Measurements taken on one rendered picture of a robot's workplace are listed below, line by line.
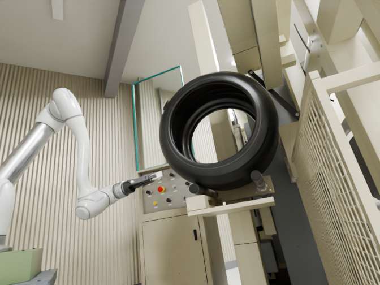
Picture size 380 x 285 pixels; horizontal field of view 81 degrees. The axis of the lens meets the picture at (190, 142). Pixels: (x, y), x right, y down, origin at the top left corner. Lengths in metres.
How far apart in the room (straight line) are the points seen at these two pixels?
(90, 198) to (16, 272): 0.40
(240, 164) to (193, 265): 0.99
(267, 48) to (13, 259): 1.35
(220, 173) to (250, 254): 0.54
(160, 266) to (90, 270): 2.02
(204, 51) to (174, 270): 1.62
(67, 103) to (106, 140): 2.79
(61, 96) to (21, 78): 3.30
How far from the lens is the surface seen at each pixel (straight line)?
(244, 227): 1.35
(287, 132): 1.34
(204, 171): 0.99
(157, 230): 1.86
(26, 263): 0.98
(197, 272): 1.76
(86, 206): 1.19
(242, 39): 1.35
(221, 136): 1.45
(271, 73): 1.38
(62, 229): 3.77
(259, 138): 0.98
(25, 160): 1.39
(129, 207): 3.88
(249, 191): 1.32
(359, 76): 0.58
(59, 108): 1.40
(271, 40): 1.27
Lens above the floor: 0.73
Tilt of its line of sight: 21 degrees up
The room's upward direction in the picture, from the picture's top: 9 degrees counter-clockwise
